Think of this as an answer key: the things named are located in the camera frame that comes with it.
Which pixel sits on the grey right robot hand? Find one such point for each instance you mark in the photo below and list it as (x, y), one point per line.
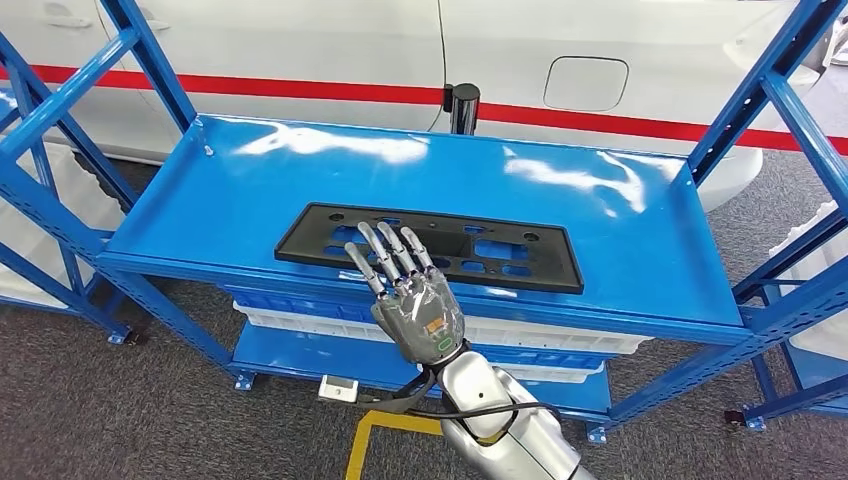
(420, 318)

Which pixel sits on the black plastic plate bracket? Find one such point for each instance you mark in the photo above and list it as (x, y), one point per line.
(560, 262)

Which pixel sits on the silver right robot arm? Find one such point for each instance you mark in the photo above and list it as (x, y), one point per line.
(523, 450)

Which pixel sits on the blue metal shelf rack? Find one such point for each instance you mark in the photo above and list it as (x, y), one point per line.
(99, 316)
(265, 172)
(795, 402)

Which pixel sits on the blue plastic crate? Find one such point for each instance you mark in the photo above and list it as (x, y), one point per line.
(563, 361)
(291, 306)

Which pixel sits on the white car with red stripe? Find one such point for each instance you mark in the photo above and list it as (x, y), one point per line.
(298, 40)

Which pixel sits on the large translucent white crate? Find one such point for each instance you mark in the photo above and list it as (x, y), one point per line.
(86, 199)
(825, 341)

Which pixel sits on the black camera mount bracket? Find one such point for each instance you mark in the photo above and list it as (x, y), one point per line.
(404, 401)

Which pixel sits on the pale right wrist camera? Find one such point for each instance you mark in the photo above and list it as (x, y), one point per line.
(338, 389)

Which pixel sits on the black stanchion post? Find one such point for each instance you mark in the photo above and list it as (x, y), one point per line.
(464, 109)

